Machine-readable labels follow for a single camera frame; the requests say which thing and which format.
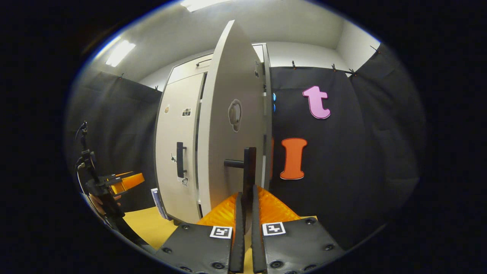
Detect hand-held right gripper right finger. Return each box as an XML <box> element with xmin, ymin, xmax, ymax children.
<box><xmin>251</xmin><ymin>185</ymin><xmax>345</xmax><ymax>274</ymax></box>

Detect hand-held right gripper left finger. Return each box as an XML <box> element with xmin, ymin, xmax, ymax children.
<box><xmin>155</xmin><ymin>192</ymin><xmax>246</xmax><ymax>274</ymax></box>

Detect cabinet door with camera sticker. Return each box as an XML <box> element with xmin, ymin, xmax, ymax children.
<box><xmin>155</xmin><ymin>72</ymin><xmax>206</xmax><ymax>224</ymax></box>

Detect cabinet door with headphone sticker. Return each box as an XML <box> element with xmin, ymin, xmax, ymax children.
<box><xmin>198</xmin><ymin>20</ymin><xmax>267</xmax><ymax>229</ymax></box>

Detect beige double-door shoe cabinet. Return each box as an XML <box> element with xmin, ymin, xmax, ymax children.
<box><xmin>154</xmin><ymin>43</ymin><xmax>274</xmax><ymax>225</ymax></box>

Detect black backdrop cloth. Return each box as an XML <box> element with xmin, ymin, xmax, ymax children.
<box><xmin>67</xmin><ymin>42</ymin><xmax>427</xmax><ymax>252</ymax></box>

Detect narrow ceiling light panel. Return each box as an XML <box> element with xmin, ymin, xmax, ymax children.
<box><xmin>105</xmin><ymin>40</ymin><xmax>136</xmax><ymax>68</ymax></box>

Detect wide ceiling light panel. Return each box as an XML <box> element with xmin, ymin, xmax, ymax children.
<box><xmin>180</xmin><ymin>0</ymin><xmax>229</xmax><ymax>12</ymax></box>

